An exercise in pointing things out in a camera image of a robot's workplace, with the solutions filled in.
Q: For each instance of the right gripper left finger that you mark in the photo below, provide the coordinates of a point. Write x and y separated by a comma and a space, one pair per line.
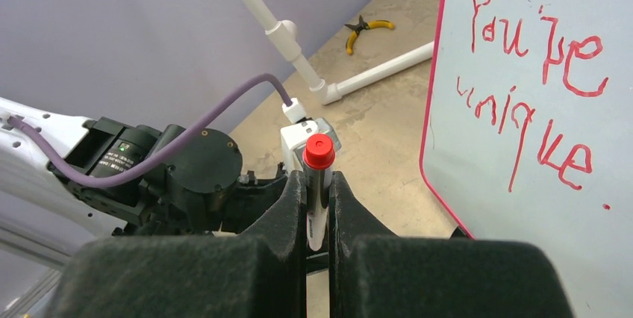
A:
258, 273

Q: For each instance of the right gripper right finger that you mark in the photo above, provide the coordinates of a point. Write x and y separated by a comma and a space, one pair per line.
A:
376, 273

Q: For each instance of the aluminium extrusion frame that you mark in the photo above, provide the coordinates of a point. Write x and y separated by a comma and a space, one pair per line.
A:
30, 267

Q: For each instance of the white PVC pipe frame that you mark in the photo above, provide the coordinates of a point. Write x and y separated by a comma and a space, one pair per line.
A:
282, 34

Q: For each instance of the red whiteboard marker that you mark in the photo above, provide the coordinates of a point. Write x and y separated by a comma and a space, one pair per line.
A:
318, 158

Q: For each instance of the yellow-handled pliers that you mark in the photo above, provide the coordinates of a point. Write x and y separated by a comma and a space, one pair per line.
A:
362, 25

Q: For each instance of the red-framed whiteboard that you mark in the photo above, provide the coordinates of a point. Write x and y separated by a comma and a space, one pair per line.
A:
528, 135

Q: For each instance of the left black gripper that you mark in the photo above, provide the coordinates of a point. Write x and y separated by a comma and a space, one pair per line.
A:
249, 200

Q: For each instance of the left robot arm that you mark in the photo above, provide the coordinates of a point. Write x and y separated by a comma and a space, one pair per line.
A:
80, 169

